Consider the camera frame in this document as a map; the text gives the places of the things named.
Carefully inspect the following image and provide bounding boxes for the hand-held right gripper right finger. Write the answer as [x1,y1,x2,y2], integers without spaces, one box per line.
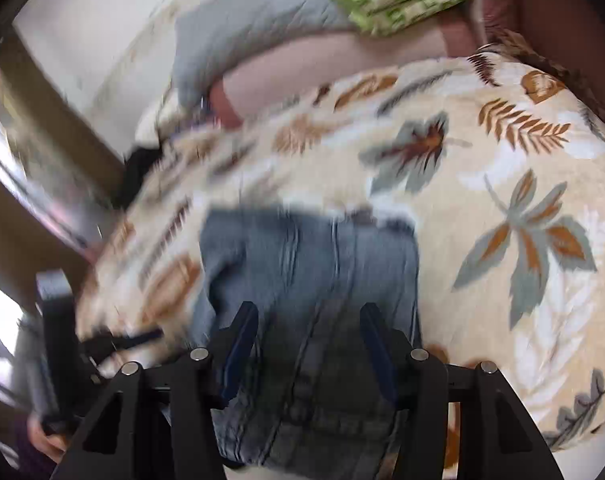
[359,302,565,480]

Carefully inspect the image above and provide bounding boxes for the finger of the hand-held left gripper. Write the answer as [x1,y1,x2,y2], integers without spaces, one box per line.
[81,329,164,361]

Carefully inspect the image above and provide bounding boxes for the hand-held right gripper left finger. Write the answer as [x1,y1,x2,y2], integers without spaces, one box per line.
[50,301,260,480]

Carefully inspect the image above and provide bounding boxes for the blue denim pants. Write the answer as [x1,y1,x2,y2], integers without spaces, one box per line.
[199,205,424,480]

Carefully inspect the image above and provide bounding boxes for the person's left hand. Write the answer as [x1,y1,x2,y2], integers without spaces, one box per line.
[26,412,72,465]

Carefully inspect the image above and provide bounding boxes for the leaf print blanket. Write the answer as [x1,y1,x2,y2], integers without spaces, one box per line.
[75,42,605,472]

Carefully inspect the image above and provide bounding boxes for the brown wooden furniture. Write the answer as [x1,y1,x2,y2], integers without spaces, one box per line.
[0,25,129,311]

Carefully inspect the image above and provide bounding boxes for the pink bed sheet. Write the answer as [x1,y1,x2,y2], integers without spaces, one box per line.
[210,10,488,128]

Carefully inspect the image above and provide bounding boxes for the grey cloth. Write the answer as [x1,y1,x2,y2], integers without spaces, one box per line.
[171,0,364,111]

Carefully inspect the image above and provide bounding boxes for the reddish brown upholstery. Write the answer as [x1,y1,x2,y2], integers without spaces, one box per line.
[482,0,605,141]

